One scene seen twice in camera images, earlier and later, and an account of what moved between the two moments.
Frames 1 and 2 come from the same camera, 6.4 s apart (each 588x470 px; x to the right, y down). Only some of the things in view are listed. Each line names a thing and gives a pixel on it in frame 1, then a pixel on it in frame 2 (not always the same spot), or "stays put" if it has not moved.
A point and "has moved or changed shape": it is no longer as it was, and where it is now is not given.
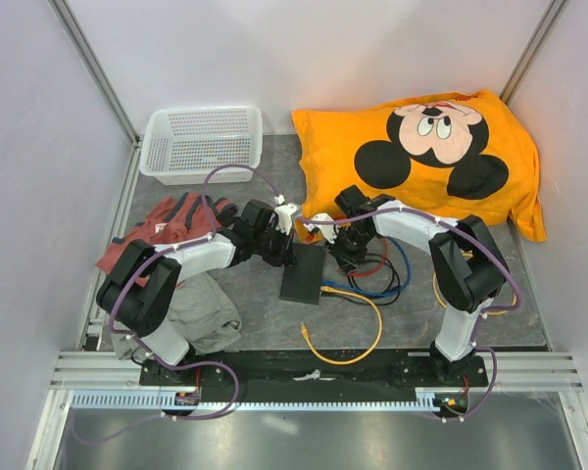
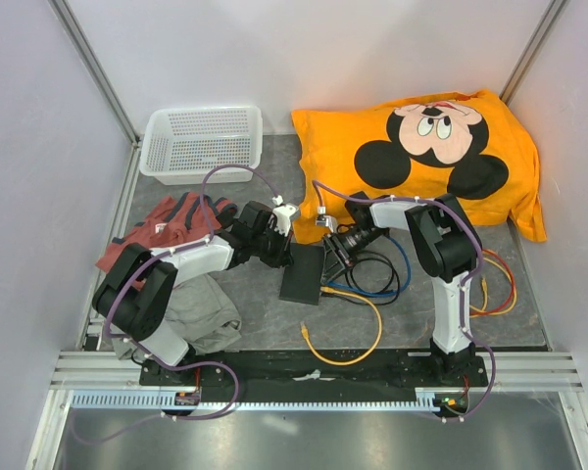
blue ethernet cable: (327, 283) stays put
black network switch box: (301, 281) stays put
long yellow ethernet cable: (367, 354) stays put
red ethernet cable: (383, 257) has moved or changed shape
